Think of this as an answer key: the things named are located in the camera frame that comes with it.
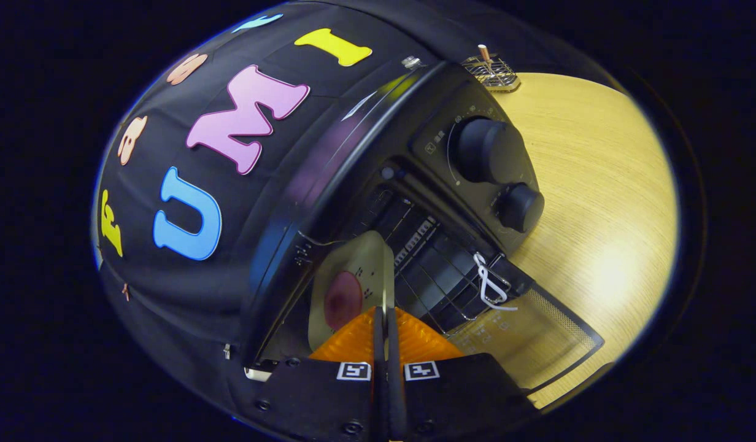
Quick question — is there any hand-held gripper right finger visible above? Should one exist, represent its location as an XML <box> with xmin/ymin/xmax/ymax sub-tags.
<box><xmin>387</xmin><ymin>306</ymin><xmax>539</xmax><ymax>442</ymax></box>

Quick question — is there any white string tie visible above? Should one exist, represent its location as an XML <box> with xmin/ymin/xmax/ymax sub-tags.
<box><xmin>472</xmin><ymin>252</ymin><xmax>519</xmax><ymax>312</ymax></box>

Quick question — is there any round pink food slice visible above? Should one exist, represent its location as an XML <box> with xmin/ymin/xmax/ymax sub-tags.
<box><xmin>324</xmin><ymin>271</ymin><xmax>365</xmax><ymax>332</ymax></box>

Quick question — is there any black toaster oven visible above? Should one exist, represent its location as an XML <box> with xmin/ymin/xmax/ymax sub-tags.
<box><xmin>240</xmin><ymin>58</ymin><xmax>604</xmax><ymax>395</ymax></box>

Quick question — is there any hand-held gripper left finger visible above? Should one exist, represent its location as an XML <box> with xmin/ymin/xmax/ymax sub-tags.
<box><xmin>252</xmin><ymin>306</ymin><xmax>388</xmax><ymax>442</ymax></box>

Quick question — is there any wire mesh holder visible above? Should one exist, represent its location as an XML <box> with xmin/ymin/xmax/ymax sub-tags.
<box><xmin>462</xmin><ymin>54</ymin><xmax>522</xmax><ymax>93</ymax></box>

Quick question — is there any square cream plate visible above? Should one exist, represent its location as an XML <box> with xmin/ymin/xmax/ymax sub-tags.
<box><xmin>307</xmin><ymin>230</ymin><xmax>396</xmax><ymax>351</ymax></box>

